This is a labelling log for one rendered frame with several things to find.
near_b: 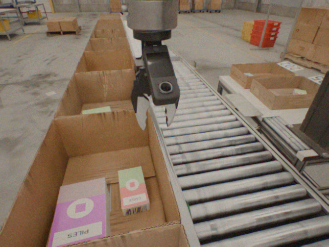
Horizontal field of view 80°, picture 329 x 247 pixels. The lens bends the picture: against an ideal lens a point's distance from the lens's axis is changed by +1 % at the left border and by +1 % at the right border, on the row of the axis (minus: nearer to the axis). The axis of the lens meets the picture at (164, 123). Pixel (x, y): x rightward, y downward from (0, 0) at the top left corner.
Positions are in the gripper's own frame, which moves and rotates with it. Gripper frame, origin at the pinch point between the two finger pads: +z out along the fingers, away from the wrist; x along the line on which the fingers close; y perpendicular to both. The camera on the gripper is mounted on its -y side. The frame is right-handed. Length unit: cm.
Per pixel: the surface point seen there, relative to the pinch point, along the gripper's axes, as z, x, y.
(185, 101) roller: 37, -33, 75
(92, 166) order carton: 22.2, 19.4, 12.6
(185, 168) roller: 36.3, -14.9, 17.2
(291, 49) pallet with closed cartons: 91, -381, 355
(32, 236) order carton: 15.5, 28.1, -11.3
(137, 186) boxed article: 18.8, 5.9, -1.4
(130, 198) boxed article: 18.8, 8.0, -4.6
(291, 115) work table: 36, -88, 43
